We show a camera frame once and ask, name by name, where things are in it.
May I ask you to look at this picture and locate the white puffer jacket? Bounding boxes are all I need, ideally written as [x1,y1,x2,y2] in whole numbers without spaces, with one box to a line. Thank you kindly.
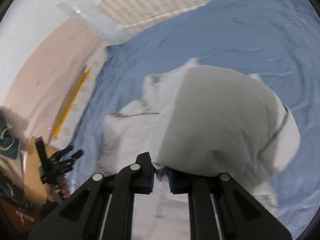
[98,59,300,239]

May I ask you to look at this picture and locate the person's left hand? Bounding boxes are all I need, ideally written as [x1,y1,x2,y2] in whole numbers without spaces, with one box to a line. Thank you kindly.
[50,176,70,203]

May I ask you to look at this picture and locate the yellow mattress edge strip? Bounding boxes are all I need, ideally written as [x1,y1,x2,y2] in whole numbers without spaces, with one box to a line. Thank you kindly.
[50,68,92,141]

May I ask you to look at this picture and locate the teal slipper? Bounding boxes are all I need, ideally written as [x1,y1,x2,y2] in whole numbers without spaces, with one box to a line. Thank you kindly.
[1,113,20,160]

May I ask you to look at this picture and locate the blue bed sheet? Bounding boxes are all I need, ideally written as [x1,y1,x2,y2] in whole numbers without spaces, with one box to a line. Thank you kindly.
[68,0,319,238]

